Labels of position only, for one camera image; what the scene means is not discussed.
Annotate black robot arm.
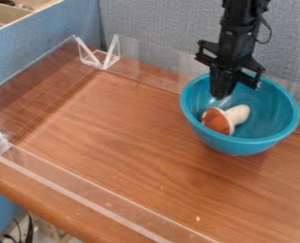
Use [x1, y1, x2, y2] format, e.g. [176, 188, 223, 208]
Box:
[196, 0, 272, 100]

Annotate brown and white toy mushroom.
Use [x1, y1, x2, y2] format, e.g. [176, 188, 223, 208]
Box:
[201, 104, 251, 136]

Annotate wooden shelf unit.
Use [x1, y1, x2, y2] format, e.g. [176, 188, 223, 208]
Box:
[0, 0, 65, 29]

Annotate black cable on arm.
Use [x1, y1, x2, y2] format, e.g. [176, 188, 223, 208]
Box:
[254, 12, 275, 46]

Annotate black cables under table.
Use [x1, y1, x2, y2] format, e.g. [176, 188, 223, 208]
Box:
[0, 212, 37, 243]

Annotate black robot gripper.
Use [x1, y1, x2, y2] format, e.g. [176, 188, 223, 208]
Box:
[196, 29, 266, 100]

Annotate blue plastic bowl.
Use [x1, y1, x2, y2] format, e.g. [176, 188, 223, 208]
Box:
[181, 74, 300, 156]

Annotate clear acrylic corner bracket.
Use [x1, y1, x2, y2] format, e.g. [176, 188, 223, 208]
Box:
[74, 35, 121, 70]

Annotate clear acrylic back barrier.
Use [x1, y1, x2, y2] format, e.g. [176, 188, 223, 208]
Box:
[112, 35, 300, 138]

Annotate clear acrylic barrier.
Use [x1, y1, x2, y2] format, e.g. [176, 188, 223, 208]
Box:
[112, 35, 300, 138]
[0, 132, 219, 243]

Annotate clear acrylic front barrier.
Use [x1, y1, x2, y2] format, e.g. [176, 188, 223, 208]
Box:
[0, 132, 219, 243]

